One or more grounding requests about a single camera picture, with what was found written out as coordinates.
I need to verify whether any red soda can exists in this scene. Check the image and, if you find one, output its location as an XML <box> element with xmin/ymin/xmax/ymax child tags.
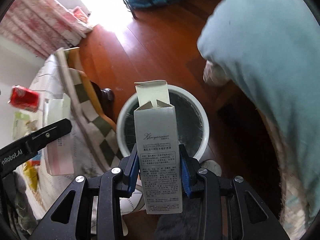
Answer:
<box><xmin>8</xmin><ymin>85</ymin><xmax>40</xmax><ymax>112</ymax></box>

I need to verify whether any silver cosmetic carton box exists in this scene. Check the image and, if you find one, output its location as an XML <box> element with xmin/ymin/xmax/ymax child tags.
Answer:
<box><xmin>134</xmin><ymin>80</ymin><xmax>183</xmax><ymax>215</ymax></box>

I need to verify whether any green white paper box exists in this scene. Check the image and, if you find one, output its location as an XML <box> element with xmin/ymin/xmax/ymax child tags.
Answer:
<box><xmin>12</xmin><ymin>112</ymin><xmax>38</xmax><ymax>140</ymax></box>

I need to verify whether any white round trash bin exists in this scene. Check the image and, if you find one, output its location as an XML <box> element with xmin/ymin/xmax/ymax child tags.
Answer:
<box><xmin>116</xmin><ymin>85</ymin><xmax>210</xmax><ymax>162</ymax></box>

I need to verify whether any white checkered tablecloth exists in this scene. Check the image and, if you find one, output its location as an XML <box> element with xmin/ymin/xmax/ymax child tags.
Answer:
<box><xmin>15</xmin><ymin>48</ymin><xmax>123</xmax><ymax>233</ymax></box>

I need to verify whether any pink floral curtain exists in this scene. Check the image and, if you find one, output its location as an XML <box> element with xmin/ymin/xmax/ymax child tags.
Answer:
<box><xmin>1</xmin><ymin>0</ymin><xmax>92</xmax><ymax>59</ymax></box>

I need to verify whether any light blue blanket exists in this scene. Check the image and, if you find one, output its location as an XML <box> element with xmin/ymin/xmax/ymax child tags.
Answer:
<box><xmin>197</xmin><ymin>0</ymin><xmax>319</xmax><ymax>239</ymax></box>

